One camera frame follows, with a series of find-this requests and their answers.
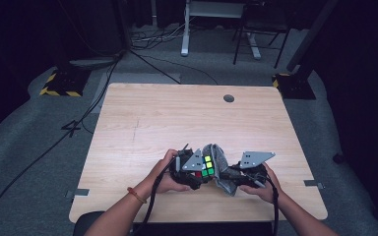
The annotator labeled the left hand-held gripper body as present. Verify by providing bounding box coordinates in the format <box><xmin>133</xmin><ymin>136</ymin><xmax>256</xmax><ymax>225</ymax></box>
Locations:
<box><xmin>169</xmin><ymin>143</ymin><xmax>217</xmax><ymax>192</ymax></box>

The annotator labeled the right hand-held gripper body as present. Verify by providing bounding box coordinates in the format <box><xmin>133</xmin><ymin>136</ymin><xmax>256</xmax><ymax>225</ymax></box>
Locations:
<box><xmin>227</xmin><ymin>150</ymin><xmax>277</xmax><ymax>190</ymax></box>

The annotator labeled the grey terry cloth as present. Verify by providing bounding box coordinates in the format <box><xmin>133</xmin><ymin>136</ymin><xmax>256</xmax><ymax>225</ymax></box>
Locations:
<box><xmin>202</xmin><ymin>143</ymin><xmax>244</xmax><ymax>198</ymax></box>

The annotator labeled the person's right hand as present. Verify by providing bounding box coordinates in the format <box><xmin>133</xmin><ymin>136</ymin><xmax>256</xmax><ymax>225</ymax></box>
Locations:
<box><xmin>238</xmin><ymin>162</ymin><xmax>283</xmax><ymax>205</ymax></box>

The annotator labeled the person's left hand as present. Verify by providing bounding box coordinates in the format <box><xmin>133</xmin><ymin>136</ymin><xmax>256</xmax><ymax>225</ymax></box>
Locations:
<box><xmin>145</xmin><ymin>148</ymin><xmax>191</xmax><ymax>198</ymax></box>

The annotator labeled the person's black clothing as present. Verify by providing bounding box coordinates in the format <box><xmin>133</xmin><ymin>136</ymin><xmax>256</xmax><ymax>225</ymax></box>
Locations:
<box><xmin>132</xmin><ymin>221</ymin><xmax>274</xmax><ymax>236</ymax></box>

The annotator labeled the grey tape piece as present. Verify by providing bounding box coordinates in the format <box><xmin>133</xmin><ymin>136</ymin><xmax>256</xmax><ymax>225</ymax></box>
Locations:
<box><xmin>302</xmin><ymin>179</ymin><xmax>326</xmax><ymax>191</ymax></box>
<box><xmin>65</xmin><ymin>188</ymin><xmax>91</xmax><ymax>200</ymax></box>

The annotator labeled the small black floor item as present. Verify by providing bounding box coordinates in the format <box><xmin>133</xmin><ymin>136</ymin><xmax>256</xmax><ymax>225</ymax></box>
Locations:
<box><xmin>332</xmin><ymin>152</ymin><xmax>346</xmax><ymax>165</ymax></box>

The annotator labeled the black yellow striped stand base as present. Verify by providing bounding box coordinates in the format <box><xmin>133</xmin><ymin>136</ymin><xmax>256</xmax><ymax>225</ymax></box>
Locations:
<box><xmin>38</xmin><ymin>67</ymin><xmax>92</xmax><ymax>98</ymax></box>
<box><xmin>271</xmin><ymin>72</ymin><xmax>317</xmax><ymax>100</ymax></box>

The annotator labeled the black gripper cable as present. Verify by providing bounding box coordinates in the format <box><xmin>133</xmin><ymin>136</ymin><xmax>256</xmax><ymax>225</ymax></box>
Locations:
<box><xmin>132</xmin><ymin>156</ymin><xmax>182</xmax><ymax>236</ymax></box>
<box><xmin>265</xmin><ymin>174</ymin><xmax>281</xmax><ymax>236</ymax></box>

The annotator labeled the orange braided bracelet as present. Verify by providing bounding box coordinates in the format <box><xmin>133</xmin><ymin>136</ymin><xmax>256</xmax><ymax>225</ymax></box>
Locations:
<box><xmin>126</xmin><ymin>186</ymin><xmax>148</xmax><ymax>205</ymax></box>

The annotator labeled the thin black floor cable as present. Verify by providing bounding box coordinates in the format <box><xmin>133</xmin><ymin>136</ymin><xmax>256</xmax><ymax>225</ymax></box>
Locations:
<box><xmin>129</xmin><ymin>48</ymin><xmax>220</xmax><ymax>87</ymax></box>

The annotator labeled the black chair frame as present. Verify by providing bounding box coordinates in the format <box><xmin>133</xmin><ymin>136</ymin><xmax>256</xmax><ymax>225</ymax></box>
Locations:
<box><xmin>231</xmin><ymin>0</ymin><xmax>292</xmax><ymax>70</ymax></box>

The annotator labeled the white desk frame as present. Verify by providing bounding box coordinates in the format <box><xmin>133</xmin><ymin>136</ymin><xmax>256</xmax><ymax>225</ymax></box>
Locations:
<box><xmin>180</xmin><ymin>0</ymin><xmax>263</xmax><ymax>61</ymax></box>

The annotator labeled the bundle of floor cables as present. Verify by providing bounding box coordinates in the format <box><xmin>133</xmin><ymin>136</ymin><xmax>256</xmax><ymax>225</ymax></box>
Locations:
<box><xmin>130</xmin><ymin>16</ymin><xmax>191</xmax><ymax>51</ymax></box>

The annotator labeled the long black floor cable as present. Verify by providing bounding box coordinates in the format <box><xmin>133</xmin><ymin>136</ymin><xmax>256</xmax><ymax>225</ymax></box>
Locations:
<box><xmin>0</xmin><ymin>50</ymin><xmax>126</xmax><ymax>234</ymax></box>

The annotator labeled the grey stand base plate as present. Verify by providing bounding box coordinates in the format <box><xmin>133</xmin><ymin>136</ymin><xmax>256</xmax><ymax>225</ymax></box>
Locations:
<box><xmin>68</xmin><ymin>56</ymin><xmax>121</xmax><ymax>69</ymax></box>

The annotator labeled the black slanted stand post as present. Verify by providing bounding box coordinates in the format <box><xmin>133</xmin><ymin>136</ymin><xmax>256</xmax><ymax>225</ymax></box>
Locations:
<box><xmin>285</xmin><ymin>0</ymin><xmax>340</xmax><ymax>75</ymax></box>

